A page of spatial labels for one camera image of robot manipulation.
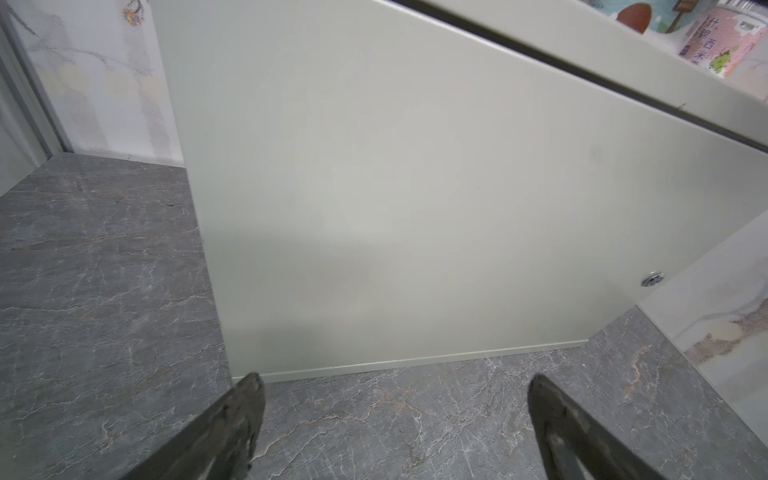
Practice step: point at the grey metal cabinet box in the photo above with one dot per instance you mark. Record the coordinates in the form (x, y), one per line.
(389, 183)

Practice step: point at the round cabinet key lock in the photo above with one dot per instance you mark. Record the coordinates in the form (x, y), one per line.
(652, 279)

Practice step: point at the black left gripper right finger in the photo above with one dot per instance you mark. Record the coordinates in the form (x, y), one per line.
(574, 445)

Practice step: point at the white lid can blue label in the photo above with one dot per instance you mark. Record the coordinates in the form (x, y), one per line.
(660, 16)

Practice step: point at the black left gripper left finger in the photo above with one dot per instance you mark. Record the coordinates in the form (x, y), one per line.
(218, 444)

